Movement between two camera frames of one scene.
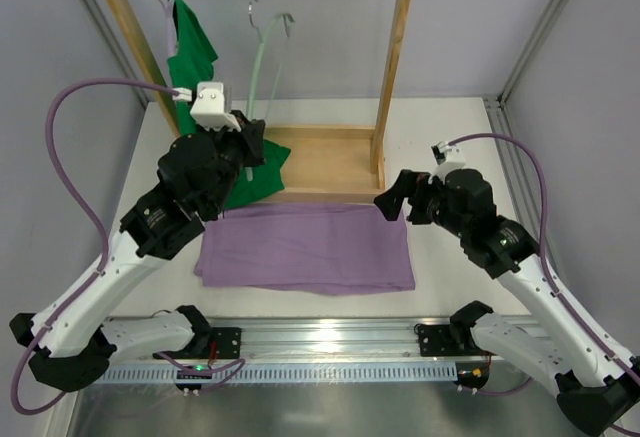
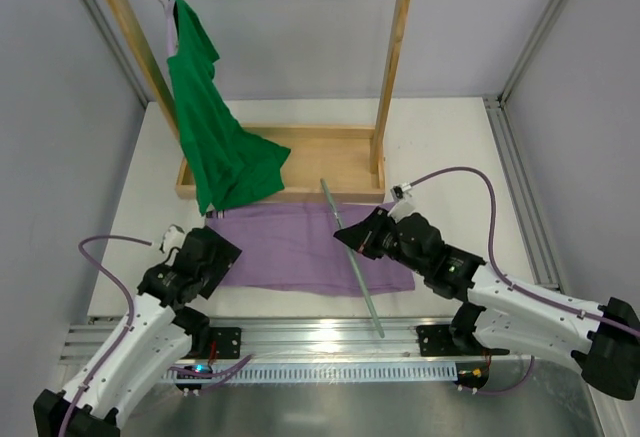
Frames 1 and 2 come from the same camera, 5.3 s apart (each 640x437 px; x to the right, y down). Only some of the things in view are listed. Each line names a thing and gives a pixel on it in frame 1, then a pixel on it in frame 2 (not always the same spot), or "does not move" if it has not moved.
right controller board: (472, 374) does not move
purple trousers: (306, 248) does not move
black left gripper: (251, 141) -> (217, 261)
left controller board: (193, 372) does not move
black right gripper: (416, 198) -> (378, 233)
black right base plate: (441, 340) does not move
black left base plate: (227, 341) does not move
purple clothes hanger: (170, 20) does not move
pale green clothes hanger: (289, 19) -> (358, 274)
